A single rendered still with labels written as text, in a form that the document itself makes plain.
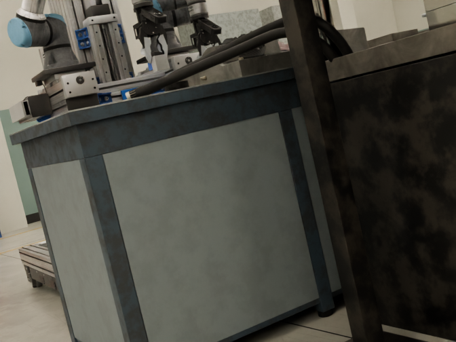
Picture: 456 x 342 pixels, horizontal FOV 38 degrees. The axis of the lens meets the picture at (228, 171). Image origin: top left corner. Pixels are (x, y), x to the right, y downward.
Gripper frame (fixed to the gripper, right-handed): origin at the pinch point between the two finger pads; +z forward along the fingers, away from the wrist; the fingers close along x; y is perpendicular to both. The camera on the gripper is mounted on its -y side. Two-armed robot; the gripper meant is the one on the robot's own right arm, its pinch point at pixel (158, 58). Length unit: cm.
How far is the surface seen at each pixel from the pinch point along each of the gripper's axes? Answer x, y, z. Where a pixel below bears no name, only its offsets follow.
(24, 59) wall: -103, 543, -85
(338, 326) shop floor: -11, -57, 95
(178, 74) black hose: 16.6, -44.0, 10.4
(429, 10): -64, -68, 7
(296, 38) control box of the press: 2, -82, 10
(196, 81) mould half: -10.0, -5.5, 11.1
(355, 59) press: -17, -80, 18
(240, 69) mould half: -10.0, -35.7, 11.9
